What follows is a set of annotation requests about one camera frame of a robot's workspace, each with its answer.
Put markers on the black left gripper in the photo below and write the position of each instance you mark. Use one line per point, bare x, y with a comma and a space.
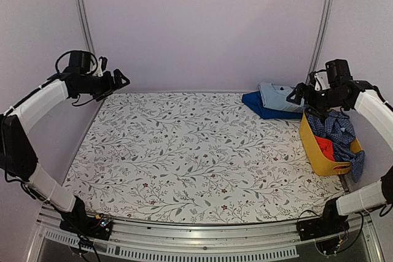
110, 86

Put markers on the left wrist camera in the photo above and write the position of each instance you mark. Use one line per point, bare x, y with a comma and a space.
99, 67

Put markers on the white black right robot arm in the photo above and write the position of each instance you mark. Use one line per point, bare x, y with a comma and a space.
366, 100

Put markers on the aluminium front rail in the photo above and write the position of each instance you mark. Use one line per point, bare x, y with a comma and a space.
137, 240

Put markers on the right aluminium frame post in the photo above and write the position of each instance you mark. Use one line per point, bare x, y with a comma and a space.
323, 25

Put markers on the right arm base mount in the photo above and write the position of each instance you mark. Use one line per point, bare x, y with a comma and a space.
329, 235

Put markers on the orange garment in basket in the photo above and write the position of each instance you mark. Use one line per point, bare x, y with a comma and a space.
326, 147

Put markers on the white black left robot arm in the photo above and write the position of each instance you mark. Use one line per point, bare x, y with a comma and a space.
84, 74

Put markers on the folded royal blue garment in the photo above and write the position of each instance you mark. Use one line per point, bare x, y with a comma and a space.
254, 102

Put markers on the aluminium frame post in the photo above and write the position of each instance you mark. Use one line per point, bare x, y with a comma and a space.
323, 25
83, 18

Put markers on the left aluminium frame post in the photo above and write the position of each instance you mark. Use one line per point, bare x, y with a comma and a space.
83, 18

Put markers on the folded light blue t-shirt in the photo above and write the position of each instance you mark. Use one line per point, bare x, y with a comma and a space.
274, 97

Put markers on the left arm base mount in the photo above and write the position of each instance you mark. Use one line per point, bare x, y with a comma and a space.
97, 227

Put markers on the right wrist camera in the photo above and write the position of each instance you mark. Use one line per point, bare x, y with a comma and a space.
316, 79

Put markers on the blue checkered button shirt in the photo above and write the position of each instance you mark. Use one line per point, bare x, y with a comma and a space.
340, 134

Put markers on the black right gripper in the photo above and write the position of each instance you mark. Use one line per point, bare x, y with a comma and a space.
301, 89

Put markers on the yellow plastic laundry basket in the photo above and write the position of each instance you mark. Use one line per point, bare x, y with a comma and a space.
316, 154

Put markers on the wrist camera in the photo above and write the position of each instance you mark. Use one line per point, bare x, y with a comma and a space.
99, 67
316, 79

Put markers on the floral patterned table cloth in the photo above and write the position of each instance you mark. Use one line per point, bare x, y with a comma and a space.
195, 158

